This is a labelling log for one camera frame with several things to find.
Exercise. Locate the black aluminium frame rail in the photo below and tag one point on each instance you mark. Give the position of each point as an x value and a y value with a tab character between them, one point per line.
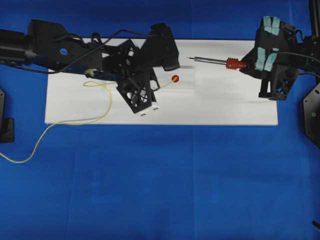
314	13

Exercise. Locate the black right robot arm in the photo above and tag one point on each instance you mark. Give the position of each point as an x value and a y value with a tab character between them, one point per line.
309	51

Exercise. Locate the right red dot mark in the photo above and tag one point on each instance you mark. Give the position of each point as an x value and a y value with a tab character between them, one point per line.
175	78

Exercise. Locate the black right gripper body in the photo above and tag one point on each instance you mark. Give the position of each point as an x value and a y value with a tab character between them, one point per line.
287	45

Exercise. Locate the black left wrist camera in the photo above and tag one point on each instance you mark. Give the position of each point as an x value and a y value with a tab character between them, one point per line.
137	93

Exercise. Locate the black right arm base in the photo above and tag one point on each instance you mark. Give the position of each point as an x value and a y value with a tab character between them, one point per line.
311	111

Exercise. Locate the blue table mat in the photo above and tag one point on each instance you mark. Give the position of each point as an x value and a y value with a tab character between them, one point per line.
126	182

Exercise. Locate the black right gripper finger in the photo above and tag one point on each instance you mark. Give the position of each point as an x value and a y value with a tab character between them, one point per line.
259	61
267	36

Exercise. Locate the red handled soldering iron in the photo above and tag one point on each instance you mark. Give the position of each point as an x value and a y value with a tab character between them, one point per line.
230	63

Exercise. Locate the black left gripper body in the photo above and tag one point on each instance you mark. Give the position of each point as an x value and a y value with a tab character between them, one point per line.
128	61

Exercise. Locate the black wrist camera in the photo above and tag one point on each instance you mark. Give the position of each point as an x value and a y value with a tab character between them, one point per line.
277	83
137	93

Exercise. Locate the black corner bracket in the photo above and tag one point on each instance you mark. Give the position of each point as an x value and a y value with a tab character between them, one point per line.
7	124

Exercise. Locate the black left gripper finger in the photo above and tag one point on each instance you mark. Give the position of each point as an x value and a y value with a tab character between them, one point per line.
159	49
155	80

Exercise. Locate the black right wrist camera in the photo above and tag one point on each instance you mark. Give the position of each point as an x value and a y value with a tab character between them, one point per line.
277	83

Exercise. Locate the white foam board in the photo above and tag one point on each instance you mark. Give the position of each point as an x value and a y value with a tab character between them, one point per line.
206	93

